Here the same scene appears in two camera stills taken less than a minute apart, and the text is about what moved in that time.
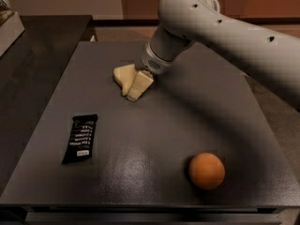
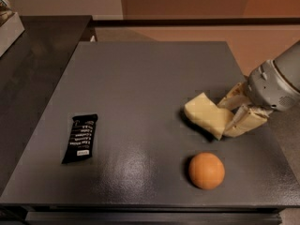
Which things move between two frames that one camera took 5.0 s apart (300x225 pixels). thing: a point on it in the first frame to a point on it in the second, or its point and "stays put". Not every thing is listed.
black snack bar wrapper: [82, 139] stays put
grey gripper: [152, 62] to [269, 85]
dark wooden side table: [31, 70] stays put
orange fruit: [206, 171] stays put
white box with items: [10, 25] stays put
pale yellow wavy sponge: [124, 77] to [207, 115]
